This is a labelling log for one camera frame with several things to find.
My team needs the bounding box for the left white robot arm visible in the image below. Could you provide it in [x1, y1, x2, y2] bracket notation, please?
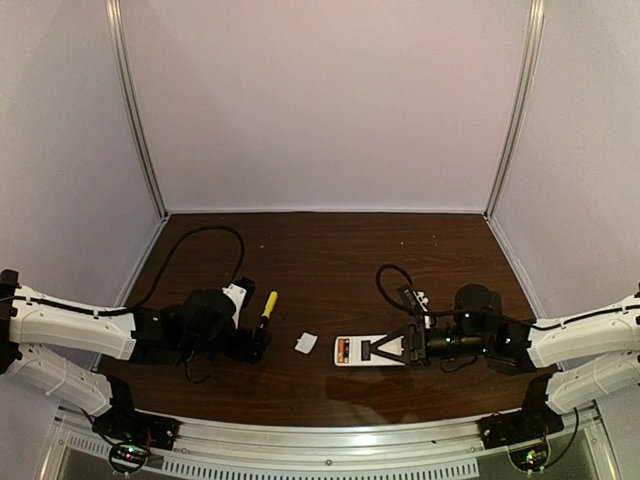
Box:
[1, 269, 278, 429]

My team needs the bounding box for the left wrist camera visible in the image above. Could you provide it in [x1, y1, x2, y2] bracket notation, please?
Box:
[222, 276, 256, 328]

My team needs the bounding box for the yellow handled screwdriver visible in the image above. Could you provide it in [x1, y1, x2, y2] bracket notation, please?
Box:
[256, 291, 279, 341]

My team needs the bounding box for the left black camera cable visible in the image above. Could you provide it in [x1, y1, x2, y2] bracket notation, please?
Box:
[117, 225, 247, 314]

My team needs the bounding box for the black camera cable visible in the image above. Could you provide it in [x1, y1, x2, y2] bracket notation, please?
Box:
[375, 263, 454, 317]
[117, 225, 247, 314]

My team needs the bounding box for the white remote control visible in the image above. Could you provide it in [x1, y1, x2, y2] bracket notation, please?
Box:
[333, 335, 410, 368]

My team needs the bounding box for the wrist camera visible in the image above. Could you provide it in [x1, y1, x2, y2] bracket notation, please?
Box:
[396, 285, 432, 329]
[222, 276, 256, 328]

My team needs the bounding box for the right aluminium frame post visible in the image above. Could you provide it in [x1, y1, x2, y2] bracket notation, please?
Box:
[484, 0, 546, 222]

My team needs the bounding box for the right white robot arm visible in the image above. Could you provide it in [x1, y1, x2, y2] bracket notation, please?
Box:
[340, 284, 639, 414]

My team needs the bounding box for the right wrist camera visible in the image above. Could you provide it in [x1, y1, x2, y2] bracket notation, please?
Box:
[396, 285, 432, 329]

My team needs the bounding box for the aluminium frame post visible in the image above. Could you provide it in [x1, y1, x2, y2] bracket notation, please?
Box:
[105, 0, 169, 220]
[484, 0, 546, 222]

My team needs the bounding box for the white battery cover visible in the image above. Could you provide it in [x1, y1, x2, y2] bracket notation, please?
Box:
[294, 332, 318, 355]

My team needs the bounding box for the right black camera cable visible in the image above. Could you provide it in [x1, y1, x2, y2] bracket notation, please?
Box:
[375, 263, 454, 317]

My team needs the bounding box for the left aluminium frame post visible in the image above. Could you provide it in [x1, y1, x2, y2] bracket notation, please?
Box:
[105, 0, 169, 220]

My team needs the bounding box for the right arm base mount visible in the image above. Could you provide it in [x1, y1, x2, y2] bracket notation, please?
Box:
[477, 410, 564, 475]

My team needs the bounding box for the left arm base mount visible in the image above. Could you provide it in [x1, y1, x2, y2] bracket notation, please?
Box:
[87, 409, 181, 477]

